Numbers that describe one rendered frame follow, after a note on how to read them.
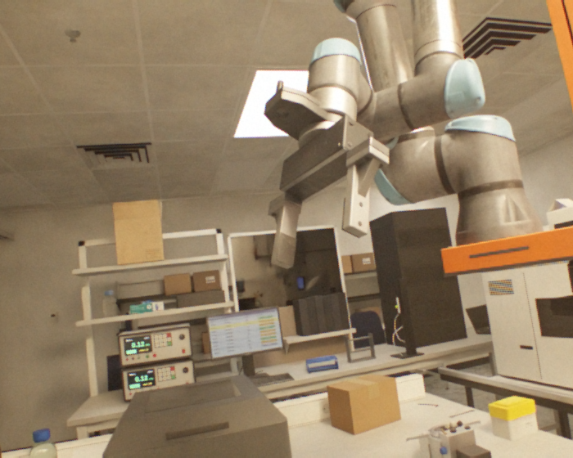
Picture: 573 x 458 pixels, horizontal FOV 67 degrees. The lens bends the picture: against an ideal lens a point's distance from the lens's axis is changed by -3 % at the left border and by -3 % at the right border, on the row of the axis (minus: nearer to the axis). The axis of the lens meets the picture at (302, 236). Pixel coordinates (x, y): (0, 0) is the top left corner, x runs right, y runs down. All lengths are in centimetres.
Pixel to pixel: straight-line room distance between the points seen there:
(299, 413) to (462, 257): 125
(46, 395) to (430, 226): 456
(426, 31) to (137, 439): 99
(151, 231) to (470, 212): 260
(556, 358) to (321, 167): 168
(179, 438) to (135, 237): 223
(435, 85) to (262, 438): 83
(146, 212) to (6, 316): 315
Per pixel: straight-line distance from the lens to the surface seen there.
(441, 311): 360
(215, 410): 113
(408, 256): 348
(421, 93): 68
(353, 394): 171
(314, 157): 56
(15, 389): 601
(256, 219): 587
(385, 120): 69
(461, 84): 67
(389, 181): 88
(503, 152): 84
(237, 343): 307
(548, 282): 203
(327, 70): 64
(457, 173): 85
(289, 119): 58
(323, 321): 342
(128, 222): 320
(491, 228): 80
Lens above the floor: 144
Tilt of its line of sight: 7 degrees up
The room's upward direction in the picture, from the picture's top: 8 degrees counter-clockwise
